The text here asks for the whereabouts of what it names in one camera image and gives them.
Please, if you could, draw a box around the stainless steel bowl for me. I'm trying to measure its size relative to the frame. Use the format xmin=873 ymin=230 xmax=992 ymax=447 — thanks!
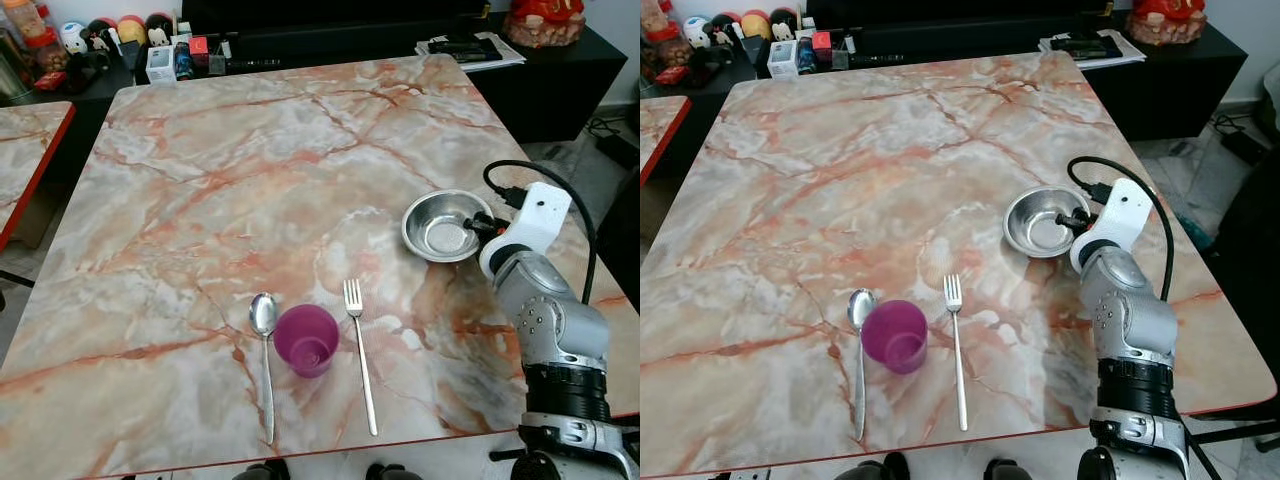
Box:
xmin=1003 ymin=185 xmax=1093 ymax=260
xmin=402 ymin=189 xmax=497 ymax=265

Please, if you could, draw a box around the black chair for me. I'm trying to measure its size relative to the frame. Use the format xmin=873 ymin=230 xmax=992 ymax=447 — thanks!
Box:
xmin=597 ymin=168 xmax=641 ymax=313
xmin=1188 ymin=172 xmax=1280 ymax=446

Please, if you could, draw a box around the black floor power adapter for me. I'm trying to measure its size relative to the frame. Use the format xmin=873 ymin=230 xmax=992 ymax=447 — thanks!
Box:
xmin=583 ymin=116 xmax=641 ymax=173
xmin=1208 ymin=112 xmax=1279 ymax=167

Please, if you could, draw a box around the black low cabinet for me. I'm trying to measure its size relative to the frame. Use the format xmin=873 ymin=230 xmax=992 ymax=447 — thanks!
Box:
xmin=0 ymin=18 xmax=630 ymax=186
xmin=640 ymin=15 xmax=1250 ymax=186

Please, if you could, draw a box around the silver metal fork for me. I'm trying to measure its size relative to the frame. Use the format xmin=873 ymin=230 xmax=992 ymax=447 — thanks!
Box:
xmin=343 ymin=278 xmax=380 ymax=438
xmin=943 ymin=274 xmax=971 ymax=433

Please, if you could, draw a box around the white paper stack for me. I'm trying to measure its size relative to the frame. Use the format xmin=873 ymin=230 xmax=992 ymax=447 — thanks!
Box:
xmin=414 ymin=32 xmax=527 ymax=74
xmin=1037 ymin=29 xmax=1148 ymax=71

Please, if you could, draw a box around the black flat case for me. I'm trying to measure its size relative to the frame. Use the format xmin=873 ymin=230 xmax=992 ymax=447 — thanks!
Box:
xmin=430 ymin=39 xmax=503 ymax=65
xmin=1050 ymin=35 xmax=1125 ymax=61

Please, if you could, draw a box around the marble side table red edge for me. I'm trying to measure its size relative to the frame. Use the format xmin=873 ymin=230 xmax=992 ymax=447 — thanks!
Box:
xmin=640 ymin=95 xmax=692 ymax=186
xmin=0 ymin=100 xmax=77 ymax=253

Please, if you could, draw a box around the purple plastic cup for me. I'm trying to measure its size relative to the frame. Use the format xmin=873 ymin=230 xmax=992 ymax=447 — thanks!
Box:
xmin=273 ymin=304 xmax=341 ymax=379
xmin=861 ymin=299 xmax=930 ymax=375

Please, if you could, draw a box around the red gift basket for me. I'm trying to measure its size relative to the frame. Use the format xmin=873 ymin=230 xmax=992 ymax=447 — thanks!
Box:
xmin=503 ymin=0 xmax=588 ymax=50
xmin=1127 ymin=0 xmax=1209 ymax=47

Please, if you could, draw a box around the silver metal spoon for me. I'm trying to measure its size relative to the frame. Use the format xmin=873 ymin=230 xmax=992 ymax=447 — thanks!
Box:
xmin=248 ymin=292 xmax=280 ymax=447
xmin=847 ymin=288 xmax=879 ymax=443

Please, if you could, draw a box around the black television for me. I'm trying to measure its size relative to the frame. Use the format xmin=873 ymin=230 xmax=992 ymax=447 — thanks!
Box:
xmin=805 ymin=0 xmax=1118 ymax=37
xmin=181 ymin=0 xmax=493 ymax=43

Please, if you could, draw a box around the red lid snack jar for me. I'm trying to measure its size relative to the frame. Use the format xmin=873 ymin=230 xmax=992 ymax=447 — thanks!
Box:
xmin=24 ymin=28 xmax=72 ymax=79
xmin=645 ymin=22 xmax=693 ymax=73

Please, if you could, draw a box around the orange snack bag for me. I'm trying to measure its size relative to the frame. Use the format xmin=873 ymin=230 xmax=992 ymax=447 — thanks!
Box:
xmin=0 ymin=0 xmax=51 ymax=43
xmin=640 ymin=0 xmax=675 ymax=37

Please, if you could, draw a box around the black red mouse plush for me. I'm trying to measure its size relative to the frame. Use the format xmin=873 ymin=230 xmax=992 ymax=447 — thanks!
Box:
xmin=84 ymin=17 xmax=121 ymax=56
xmin=708 ymin=12 xmax=744 ymax=51

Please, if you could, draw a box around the black left robot foot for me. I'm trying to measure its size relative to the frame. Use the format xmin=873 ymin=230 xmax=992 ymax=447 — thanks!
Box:
xmin=231 ymin=457 xmax=292 ymax=480
xmin=834 ymin=451 xmax=912 ymax=480

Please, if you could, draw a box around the white carton box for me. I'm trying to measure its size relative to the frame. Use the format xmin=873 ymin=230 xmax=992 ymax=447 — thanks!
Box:
xmin=145 ymin=46 xmax=178 ymax=86
xmin=767 ymin=41 xmax=801 ymax=80

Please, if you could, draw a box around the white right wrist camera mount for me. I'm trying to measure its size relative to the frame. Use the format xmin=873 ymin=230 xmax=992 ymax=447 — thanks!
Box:
xmin=497 ymin=182 xmax=573 ymax=273
xmin=1084 ymin=177 xmax=1157 ymax=265

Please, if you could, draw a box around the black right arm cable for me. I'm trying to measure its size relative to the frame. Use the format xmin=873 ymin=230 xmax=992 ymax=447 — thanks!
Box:
xmin=483 ymin=159 xmax=599 ymax=305
xmin=1066 ymin=155 xmax=1176 ymax=301

